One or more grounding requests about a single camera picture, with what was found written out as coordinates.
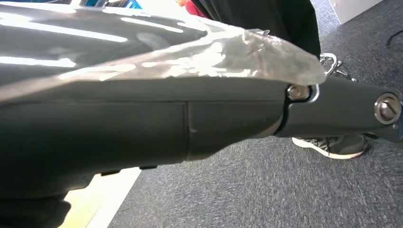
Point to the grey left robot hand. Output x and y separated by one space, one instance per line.
126 110

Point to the blue box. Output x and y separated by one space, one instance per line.
110 3

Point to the white box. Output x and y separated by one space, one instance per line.
352 8

